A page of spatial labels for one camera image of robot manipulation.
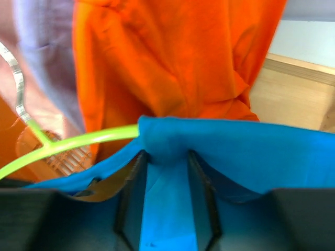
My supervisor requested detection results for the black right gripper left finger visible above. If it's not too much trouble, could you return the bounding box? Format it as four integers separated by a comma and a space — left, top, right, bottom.
74, 150, 148, 250

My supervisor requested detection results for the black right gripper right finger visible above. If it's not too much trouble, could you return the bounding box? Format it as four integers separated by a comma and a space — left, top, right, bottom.
187, 151, 261, 250

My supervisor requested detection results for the blue t shirt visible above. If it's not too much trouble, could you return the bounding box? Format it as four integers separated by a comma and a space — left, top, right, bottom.
33, 117, 334, 250

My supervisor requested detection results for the green clothes hanger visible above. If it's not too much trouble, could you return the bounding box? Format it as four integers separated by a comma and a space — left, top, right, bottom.
1, 43, 139, 179

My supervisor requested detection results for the pink t shirt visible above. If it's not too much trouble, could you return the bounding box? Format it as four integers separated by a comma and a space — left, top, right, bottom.
1, 1, 65, 138

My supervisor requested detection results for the orange t shirt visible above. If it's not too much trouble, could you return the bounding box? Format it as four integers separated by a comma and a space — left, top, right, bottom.
72, 0, 288, 164

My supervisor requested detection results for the purple t shirt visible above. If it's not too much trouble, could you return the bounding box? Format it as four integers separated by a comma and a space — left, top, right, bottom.
14, 1, 85, 132

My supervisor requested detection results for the orange plastic basket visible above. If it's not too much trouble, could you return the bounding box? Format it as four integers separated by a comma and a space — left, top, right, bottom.
1, 98, 93, 183

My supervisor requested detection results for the wooden clothes rack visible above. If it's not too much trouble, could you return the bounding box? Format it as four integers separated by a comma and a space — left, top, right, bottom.
250, 53, 334, 132

